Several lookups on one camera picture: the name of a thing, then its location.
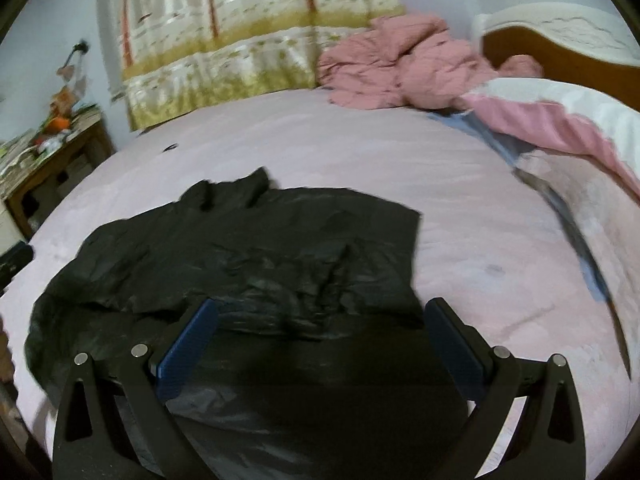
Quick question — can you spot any white cabinet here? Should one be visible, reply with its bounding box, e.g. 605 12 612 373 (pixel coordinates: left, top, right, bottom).
0 202 26 256

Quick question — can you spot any wooden desk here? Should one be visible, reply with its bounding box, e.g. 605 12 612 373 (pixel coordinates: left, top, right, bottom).
0 120 117 238

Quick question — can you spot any black puffer coat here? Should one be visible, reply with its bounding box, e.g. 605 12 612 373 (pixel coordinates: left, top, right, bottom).
24 166 471 480

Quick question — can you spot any pink floral bed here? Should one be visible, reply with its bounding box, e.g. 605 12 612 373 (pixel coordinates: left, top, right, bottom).
0 87 636 480

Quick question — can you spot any pink checked quilt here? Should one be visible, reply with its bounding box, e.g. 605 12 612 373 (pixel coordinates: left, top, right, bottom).
317 14 546 111

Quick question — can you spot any blue grey cloth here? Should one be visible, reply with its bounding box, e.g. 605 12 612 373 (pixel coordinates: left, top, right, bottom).
430 110 616 306

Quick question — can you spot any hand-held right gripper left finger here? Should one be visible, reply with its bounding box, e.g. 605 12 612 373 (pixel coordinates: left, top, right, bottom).
52 297 221 480

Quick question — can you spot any red paper box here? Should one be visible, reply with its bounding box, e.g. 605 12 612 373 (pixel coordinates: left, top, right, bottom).
52 87 76 113

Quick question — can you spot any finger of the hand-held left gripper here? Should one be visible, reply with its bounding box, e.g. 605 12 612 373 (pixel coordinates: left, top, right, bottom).
0 242 35 291

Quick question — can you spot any tree print curtain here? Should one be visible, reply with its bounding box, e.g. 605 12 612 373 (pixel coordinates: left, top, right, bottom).
97 0 406 131

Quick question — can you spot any pink wall lamp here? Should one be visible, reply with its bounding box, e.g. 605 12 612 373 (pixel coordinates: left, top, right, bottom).
57 40 91 78

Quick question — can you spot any white and wood headboard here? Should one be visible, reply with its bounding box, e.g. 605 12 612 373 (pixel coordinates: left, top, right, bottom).
472 2 640 111

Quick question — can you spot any white pink pillow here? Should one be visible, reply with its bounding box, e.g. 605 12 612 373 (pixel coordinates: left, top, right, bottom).
457 77 640 196

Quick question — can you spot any pink quilted pillow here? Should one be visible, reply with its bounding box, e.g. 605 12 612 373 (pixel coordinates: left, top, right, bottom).
515 150 640 386

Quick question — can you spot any stack of papers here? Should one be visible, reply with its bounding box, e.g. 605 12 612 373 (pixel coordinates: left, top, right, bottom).
0 130 41 181

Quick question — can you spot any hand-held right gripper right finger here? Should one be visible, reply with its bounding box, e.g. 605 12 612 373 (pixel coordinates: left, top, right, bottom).
422 297 588 480

